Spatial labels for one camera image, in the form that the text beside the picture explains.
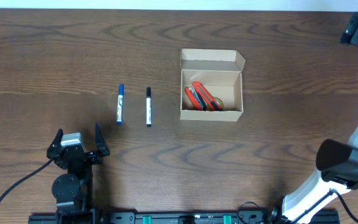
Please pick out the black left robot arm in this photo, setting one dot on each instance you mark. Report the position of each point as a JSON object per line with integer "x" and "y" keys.
{"x": 73, "y": 190}

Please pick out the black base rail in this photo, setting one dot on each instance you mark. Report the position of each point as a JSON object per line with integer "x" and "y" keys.
{"x": 245, "y": 216}

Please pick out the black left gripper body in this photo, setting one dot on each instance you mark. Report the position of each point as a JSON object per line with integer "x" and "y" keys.
{"x": 92, "y": 160}

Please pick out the black whiteboard marker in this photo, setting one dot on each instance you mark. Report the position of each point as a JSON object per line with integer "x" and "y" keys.
{"x": 148, "y": 107}

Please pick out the clear tape roll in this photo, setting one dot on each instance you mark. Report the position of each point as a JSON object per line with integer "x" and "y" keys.
{"x": 220, "y": 103}

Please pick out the blue whiteboard marker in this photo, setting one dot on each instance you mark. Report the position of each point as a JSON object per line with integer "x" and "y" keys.
{"x": 120, "y": 98}

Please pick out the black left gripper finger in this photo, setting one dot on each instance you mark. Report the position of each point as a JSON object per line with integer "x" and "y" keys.
{"x": 100, "y": 142}
{"x": 55, "y": 147}

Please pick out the orange stapler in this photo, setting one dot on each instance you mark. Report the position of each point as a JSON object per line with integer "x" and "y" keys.
{"x": 195, "y": 99}

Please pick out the orange utility knife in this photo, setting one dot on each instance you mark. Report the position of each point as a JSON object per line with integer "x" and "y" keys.
{"x": 207, "y": 97}

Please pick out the cardboard box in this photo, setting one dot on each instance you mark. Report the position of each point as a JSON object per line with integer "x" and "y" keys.
{"x": 220, "y": 72}

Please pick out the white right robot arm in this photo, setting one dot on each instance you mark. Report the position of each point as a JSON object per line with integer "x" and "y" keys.
{"x": 336, "y": 174}

